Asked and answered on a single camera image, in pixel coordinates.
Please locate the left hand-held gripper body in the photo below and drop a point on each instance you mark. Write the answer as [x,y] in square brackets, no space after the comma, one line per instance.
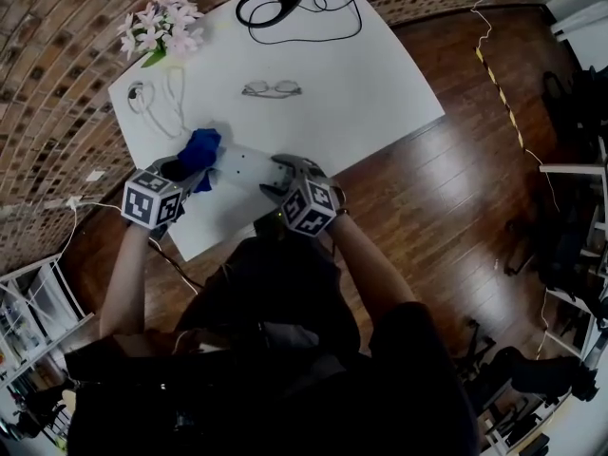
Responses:
[147,202]

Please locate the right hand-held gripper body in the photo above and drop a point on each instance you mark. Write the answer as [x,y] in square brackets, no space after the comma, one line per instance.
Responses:
[311,207]

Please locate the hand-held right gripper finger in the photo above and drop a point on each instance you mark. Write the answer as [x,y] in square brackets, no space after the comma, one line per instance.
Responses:
[276,193]
[290,161]

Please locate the blue cloth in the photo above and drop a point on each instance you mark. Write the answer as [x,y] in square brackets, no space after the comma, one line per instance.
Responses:
[199,147]

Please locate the white power strip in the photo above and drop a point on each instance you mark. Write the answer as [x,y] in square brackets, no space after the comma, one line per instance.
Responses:
[247,169]

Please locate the person's left forearm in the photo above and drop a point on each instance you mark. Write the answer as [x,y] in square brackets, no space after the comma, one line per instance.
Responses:
[123,283]

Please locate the person's right forearm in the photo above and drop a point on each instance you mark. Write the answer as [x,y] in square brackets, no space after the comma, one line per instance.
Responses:
[375,273]

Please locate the thin-framed eyeglasses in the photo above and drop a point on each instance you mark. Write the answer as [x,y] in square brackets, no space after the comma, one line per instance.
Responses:
[271,88]

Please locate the pink flowers in pot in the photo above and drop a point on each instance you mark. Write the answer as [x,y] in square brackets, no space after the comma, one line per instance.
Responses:
[161,26]

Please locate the person's body in black clothing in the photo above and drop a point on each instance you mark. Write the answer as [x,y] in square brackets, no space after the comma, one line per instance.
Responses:
[275,364]

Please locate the white metal shelf rack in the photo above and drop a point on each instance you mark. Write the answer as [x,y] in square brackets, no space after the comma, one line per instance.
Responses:
[33,321]

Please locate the yellow black striped tape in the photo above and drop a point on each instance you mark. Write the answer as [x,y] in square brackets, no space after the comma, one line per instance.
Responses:
[501,98]

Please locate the white office desk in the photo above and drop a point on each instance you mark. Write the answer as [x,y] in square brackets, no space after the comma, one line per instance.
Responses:
[570,168]

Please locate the black office chair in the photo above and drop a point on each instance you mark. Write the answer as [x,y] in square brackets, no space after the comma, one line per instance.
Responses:
[577,98]
[541,373]

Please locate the white wall socket plate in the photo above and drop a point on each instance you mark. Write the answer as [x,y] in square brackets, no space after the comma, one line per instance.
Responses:
[95,176]

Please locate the white wall charger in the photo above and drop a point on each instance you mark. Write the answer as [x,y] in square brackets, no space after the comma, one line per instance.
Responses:
[73,202]

